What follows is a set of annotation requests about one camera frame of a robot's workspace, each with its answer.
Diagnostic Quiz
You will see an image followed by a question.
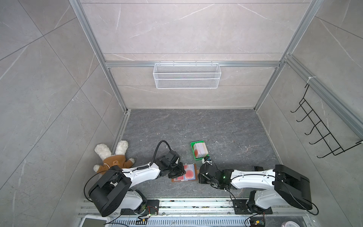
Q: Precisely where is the stack of cards in bin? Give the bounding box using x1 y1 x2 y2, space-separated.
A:
193 142 209 159

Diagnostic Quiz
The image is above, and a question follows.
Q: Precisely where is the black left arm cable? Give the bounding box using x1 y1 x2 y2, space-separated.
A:
148 140 173 168

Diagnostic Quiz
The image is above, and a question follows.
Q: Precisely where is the white tablet device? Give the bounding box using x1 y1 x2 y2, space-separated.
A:
79 215 112 227

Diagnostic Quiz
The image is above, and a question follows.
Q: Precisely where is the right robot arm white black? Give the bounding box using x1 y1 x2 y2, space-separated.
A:
198 160 316 215

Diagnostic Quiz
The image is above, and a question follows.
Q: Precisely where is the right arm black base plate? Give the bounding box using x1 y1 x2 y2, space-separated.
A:
232 199 273 215

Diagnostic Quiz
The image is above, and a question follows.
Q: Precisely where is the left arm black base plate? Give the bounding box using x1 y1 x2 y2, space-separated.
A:
121 200 160 216

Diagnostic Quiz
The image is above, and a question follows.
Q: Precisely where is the white wire mesh basket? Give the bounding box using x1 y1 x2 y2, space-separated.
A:
153 62 222 89

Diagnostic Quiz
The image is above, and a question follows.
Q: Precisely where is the aluminium front rail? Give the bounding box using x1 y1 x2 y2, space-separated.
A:
76 197 309 217

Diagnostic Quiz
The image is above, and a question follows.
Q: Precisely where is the black wire hook rack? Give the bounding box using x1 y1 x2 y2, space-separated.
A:
290 84 363 159

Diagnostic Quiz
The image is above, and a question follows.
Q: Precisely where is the white teddy bear brown shirt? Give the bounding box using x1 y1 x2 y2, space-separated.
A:
93 141 135 175

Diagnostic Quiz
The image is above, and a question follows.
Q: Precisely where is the brown leather card holder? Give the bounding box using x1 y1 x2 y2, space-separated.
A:
171 164 198 183

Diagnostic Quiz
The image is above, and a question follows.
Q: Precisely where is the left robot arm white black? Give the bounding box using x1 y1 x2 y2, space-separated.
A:
83 149 186 217

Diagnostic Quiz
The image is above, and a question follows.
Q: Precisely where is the green plastic card bin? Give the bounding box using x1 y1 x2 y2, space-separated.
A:
191 141 209 160

